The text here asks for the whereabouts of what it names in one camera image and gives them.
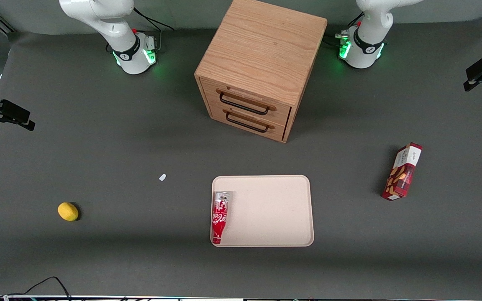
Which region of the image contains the red cookie box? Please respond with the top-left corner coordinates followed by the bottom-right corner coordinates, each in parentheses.
top-left (382, 142), bottom-right (423, 201)

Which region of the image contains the beige plastic tray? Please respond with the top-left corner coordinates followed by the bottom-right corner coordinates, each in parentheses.
top-left (211, 175), bottom-right (315, 247)

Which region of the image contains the yellow lemon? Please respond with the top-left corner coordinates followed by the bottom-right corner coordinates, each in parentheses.
top-left (57, 202), bottom-right (79, 222)

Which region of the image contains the red cola can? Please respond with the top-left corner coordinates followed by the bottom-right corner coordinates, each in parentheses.
top-left (211, 191), bottom-right (230, 245)

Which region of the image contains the wooden two-drawer cabinet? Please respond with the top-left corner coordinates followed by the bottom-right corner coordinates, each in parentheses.
top-left (194, 0), bottom-right (328, 143)

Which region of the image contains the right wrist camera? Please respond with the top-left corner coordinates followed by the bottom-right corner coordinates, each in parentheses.
top-left (0, 99), bottom-right (31, 125)

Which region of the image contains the black loose floor cable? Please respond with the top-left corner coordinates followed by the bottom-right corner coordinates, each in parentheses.
top-left (0, 276), bottom-right (72, 301)

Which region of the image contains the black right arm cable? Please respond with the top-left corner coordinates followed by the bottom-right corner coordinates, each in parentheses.
top-left (133, 8), bottom-right (174, 32)

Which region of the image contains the black drawer handle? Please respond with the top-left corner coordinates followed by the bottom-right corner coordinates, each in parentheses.
top-left (219, 93), bottom-right (269, 115)
top-left (226, 112), bottom-right (269, 133)

